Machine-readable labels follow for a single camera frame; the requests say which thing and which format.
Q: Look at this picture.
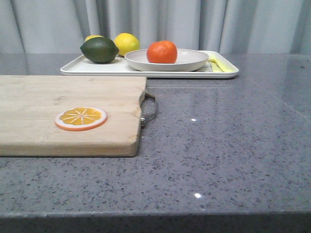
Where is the beige round plate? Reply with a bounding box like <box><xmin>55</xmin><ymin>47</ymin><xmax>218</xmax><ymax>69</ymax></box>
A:
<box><xmin>124</xmin><ymin>48</ymin><xmax>210</xmax><ymax>72</ymax></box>

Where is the orange mandarin fruit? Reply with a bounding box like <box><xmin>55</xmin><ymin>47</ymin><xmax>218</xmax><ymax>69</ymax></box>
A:
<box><xmin>146</xmin><ymin>40</ymin><xmax>177</xmax><ymax>64</ymax></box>

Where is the white rectangular tray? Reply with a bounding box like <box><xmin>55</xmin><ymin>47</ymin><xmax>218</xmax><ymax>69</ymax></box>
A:
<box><xmin>61</xmin><ymin>49</ymin><xmax>239</xmax><ymax>79</ymax></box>

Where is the orange slice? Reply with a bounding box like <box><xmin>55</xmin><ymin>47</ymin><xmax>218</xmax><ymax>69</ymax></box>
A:
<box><xmin>54</xmin><ymin>107</ymin><xmax>107</xmax><ymax>132</ymax></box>

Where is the yellow lemon right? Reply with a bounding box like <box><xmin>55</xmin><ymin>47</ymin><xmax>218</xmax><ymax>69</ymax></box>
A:
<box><xmin>114</xmin><ymin>33</ymin><xmax>140</xmax><ymax>57</ymax></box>

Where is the yellow lemon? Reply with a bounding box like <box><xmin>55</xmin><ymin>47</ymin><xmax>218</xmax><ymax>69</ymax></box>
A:
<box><xmin>114</xmin><ymin>33</ymin><xmax>140</xmax><ymax>57</ymax></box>
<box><xmin>85</xmin><ymin>35</ymin><xmax>103</xmax><ymax>42</ymax></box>

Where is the yellow plastic fork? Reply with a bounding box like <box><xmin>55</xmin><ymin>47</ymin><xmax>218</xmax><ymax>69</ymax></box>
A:
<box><xmin>208</xmin><ymin>54</ymin><xmax>223</xmax><ymax>72</ymax></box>

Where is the yellow plastic knife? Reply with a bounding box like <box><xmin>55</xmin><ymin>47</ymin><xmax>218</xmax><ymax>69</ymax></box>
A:
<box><xmin>214</xmin><ymin>59</ymin><xmax>234</xmax><ymax>72</ymax></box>

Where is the dark green lime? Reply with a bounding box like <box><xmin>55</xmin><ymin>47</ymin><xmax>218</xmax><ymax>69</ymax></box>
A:
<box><xmin>80</xmin><ymin>37</ymin><xmax>119</xmax><ymax>64</ymax></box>

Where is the yellow lemon left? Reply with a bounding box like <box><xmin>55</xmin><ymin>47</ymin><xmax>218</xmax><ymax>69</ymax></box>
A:
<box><xmin>85</xmin><ymin>35</ymin><xmax>103</xmax><ymax>42</ymax></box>

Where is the wooden cutting board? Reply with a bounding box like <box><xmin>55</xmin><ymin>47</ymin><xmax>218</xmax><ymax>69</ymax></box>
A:
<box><xmin>0</xmin><ymin>75</ymin><xmax>147</xmax><ymax>157</ymax></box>

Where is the grey curtain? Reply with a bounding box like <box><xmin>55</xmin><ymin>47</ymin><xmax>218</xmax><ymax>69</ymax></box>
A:
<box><xmin>0</xmin><ymin>0</ymin><xmax>311</xmax><ymax>54</ymax></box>

